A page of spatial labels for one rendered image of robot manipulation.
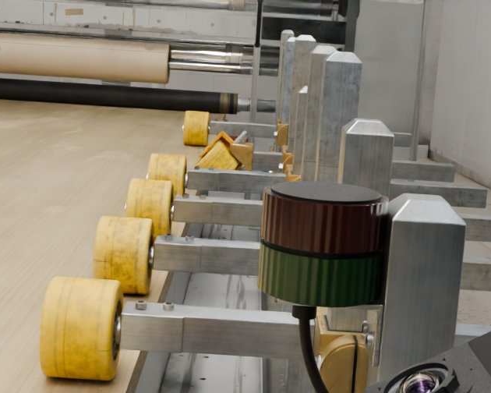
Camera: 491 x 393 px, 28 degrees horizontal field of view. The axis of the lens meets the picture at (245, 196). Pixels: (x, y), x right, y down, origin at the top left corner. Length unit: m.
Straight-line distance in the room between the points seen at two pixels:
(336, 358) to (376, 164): 0.14
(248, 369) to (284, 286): 1.20
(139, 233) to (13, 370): 0.24
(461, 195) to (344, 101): 0.62
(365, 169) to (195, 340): 0.20
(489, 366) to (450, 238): 0.15
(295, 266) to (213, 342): 0.34
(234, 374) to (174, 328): 0.86
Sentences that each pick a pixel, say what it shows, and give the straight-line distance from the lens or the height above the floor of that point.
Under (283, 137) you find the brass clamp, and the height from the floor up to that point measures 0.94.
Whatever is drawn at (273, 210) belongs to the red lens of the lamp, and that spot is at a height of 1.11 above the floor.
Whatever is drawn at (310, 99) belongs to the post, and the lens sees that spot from 1.20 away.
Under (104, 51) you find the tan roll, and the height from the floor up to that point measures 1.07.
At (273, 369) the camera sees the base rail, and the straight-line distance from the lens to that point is 1.43.
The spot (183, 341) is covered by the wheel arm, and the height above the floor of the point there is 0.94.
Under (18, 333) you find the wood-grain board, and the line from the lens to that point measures 0.92.
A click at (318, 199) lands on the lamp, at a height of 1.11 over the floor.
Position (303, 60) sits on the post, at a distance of 1.70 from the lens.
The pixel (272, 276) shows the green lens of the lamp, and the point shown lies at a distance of 0.46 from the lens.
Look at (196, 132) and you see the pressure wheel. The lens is 2.23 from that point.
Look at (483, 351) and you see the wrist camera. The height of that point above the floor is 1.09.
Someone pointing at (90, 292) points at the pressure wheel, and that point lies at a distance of 0.77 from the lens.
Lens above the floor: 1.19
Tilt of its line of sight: 10 degrees down
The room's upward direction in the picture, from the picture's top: 4 degrees clockwise
